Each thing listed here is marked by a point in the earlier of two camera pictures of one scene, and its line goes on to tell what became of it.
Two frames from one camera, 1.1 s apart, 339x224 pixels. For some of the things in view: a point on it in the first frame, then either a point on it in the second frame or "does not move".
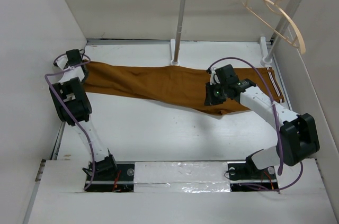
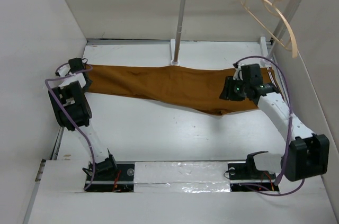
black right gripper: (210, 99) → (228, 93)
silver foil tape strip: (181, 177) does not move
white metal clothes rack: (266, 59) does not move
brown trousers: (181, 84) does not move
